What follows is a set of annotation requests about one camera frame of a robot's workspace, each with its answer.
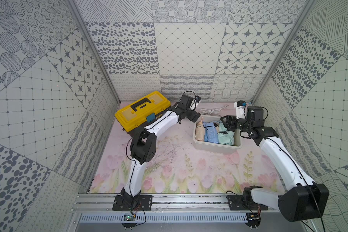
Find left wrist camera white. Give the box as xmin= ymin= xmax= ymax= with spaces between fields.
xmin=195 ymin=96 xmax=201 ymax=103

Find yellow black toolbox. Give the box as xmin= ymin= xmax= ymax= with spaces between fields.
xmin=115 ymin=91 xmax=171 ymax=136

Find white slotted cable duct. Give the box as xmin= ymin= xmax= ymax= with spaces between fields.
xmin=79 ymin=212 xmax=247 ymax=223

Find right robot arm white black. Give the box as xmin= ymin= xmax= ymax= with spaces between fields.
xmin=220 ymin=106 xmax=329 ymax=222

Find white plastic storage box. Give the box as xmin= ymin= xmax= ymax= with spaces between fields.
xmin=192 ymin=115 xmax=242 ymax=154

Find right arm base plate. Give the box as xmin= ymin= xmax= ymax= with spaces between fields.
xmin=226 ymin=195 xmax=268 ymax=211

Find aluminium mounting rail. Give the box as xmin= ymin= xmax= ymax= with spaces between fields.
xmin=70 ymin=192 xmax=310 ymax=214

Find white coiled cable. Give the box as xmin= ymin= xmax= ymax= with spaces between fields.
xmin=199 ymin=105 xmax=230 ymax=117

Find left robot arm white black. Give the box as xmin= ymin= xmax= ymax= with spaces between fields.
xmin=120 ymin=94 xmax=201 ymax=209

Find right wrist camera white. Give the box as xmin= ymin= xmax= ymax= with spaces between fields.
xmin=234 ymin=100 xmax=247 ymax=119

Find periwinkle blue umbrella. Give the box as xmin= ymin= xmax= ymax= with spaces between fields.
xmin=204 ymin=121 xmax=219 ymax=144

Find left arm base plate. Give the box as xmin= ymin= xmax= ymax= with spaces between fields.
xmin=113 ymin=194 xmax=153 ymax=211

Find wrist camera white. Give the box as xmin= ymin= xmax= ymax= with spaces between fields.
xmin=234 ymin=100 xmax=247 ymax=119
xmin=195 ymin=96 xmax=201 ymax=103

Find mint green umbrella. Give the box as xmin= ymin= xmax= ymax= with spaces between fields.
xmin=217 ymin=122 xmax=235 ymax=146

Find beige umbrella black stripes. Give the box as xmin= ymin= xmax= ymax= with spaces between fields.
xmin=195 ymin=120 xmax=206 ymax=141

